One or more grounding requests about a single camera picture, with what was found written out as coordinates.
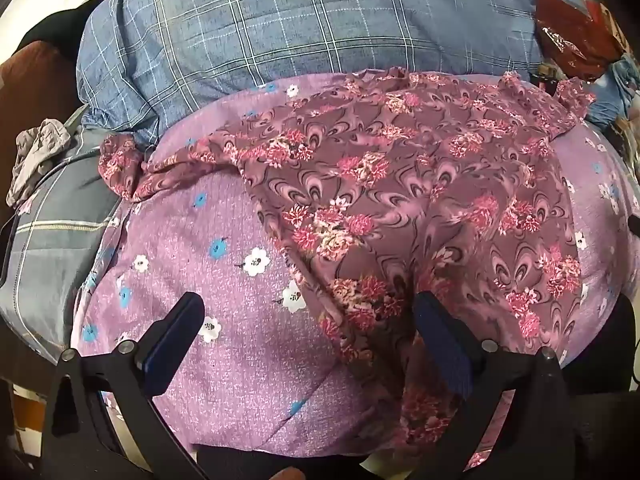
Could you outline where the red plastic bag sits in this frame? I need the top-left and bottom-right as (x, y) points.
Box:
(534, 0), (631, 81)

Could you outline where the grey crumpled cloth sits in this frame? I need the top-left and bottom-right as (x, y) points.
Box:
(6, 118), (73, 207)

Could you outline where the grey striped cloth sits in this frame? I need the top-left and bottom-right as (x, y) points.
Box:
(0, 120), (123, 366)

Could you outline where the purple flowered bedsheet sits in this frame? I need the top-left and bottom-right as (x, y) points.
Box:
(70, 72), (640, 471)

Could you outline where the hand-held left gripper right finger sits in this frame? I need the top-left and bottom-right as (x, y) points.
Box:
(411, 291), (583, 480)

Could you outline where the maroon floral garment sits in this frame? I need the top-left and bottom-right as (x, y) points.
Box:
(98, 71), (598, 471)

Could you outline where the brown cushion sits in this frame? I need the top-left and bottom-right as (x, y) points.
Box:
(0, 40), (87, 136)

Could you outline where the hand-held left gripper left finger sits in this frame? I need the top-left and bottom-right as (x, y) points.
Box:
(40, 291), (211, 480)

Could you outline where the black cloth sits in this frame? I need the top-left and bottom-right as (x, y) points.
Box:
(22, 7), (96, 52)

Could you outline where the blue denim cloth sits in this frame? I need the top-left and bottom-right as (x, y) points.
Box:
(585, 55), (640, 131)

